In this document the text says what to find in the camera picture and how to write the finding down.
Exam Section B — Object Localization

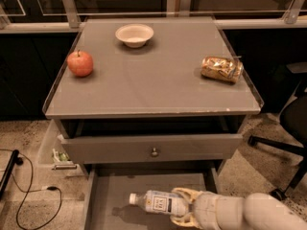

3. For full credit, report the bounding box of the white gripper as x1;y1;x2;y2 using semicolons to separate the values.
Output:
170;188;225;230

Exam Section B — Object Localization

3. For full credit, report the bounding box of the blue plastic water bottle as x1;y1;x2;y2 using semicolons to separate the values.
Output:
129;190;189;217

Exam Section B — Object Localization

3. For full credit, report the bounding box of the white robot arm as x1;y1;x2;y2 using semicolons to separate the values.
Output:
171;188;307;230

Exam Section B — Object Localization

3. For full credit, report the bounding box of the round metal drawer knob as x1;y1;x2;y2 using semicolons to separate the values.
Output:
151;148;159;157

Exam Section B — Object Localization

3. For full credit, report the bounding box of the open middle grey drawer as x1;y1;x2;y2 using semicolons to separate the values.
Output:
82;168;218;230

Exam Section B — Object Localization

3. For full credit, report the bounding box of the upper grey drawer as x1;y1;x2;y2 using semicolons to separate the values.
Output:
61;134;243;164

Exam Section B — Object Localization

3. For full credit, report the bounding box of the grey drawer cabinet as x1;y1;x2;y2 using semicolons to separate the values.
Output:
44;17;261;171

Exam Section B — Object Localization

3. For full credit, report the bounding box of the black office chair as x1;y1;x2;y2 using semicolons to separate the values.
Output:
248;61;307;201

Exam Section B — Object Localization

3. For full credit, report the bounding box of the crushed gold snack can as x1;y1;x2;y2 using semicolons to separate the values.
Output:
201;57;244;83

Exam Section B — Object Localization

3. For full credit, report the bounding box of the clear plastic storage bin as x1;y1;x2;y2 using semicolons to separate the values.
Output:
37;121;83;176

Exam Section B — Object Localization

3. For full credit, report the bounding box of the black bar on floor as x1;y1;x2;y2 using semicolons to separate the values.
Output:
0;149;19;199

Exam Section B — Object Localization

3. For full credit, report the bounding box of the white paper bowl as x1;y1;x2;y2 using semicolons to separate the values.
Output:
115;24;154;48

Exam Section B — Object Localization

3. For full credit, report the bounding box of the red apple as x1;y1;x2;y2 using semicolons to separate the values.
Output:
67;50;94;77

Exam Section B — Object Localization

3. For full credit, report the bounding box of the right metal rail bracket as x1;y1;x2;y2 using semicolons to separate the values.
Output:
283;0;305;24

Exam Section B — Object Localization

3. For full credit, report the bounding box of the left metal rail bracket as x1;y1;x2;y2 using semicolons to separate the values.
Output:
61;0;81;29

